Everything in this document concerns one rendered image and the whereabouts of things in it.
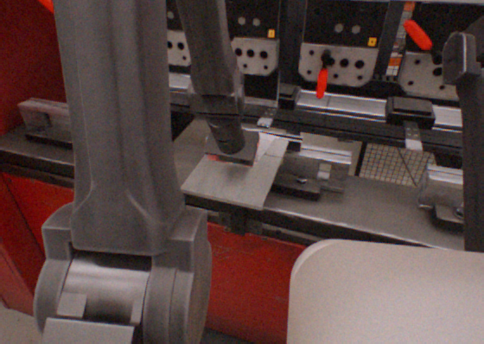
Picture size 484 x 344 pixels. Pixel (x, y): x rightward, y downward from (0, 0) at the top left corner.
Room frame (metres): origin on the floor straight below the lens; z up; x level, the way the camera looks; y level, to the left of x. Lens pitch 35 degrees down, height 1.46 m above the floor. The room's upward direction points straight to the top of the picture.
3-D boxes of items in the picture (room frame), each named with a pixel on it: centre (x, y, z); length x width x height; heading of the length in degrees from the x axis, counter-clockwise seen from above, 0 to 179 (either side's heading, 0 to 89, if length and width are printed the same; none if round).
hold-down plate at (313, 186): (0.71, -0.07, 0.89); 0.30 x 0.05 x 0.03; 72
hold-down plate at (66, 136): (0.91, 0.54, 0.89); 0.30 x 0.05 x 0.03; 72
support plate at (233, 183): (0.64, 0.00, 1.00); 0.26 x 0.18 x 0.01; 162
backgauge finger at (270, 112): (0.93, -0.10, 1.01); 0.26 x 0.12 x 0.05; 162
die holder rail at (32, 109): (0.95, 0.48, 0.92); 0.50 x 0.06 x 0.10; 72
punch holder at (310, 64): (0.72, -0.21, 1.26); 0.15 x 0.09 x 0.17; 72
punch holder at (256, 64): (0.79, -0.02, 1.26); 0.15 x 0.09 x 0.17; 72
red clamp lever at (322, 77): (0.67, -0.17, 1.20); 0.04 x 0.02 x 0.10; 162
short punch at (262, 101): (0.78, -0.05, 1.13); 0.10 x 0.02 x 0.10; 72
